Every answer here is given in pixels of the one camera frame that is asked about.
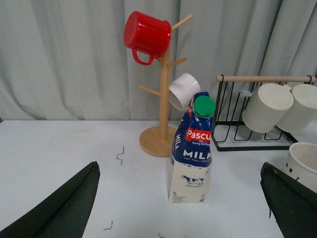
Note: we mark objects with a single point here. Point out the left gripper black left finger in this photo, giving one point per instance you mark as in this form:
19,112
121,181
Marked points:
63,214

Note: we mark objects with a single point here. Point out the blue white milk carton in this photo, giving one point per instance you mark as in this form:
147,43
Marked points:
190,161

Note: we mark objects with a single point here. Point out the wooden mug tree stand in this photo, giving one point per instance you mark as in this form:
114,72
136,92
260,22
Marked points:
157,140

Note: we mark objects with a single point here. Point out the black wire mug rack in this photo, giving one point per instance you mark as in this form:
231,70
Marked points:
233,95

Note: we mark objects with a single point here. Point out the grey curtain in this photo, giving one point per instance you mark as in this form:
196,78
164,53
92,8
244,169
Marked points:
66,59

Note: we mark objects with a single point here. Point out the cream ribbed mug left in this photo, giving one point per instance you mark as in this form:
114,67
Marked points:
267,107

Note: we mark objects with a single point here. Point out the cream ribbed mug right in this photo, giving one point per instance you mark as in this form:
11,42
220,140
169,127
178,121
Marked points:
303,110

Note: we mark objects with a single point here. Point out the white ceramic cup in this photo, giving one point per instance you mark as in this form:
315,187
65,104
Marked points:
182,90

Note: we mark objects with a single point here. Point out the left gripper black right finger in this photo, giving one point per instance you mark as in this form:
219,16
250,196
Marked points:
293,205

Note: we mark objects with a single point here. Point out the red enamel mug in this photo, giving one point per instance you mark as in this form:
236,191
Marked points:
147,37

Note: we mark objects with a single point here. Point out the cream ribbed mug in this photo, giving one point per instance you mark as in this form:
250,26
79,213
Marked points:
267,107
303,110

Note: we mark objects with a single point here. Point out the cream cup with black handle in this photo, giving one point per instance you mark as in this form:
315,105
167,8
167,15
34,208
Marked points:
301,164

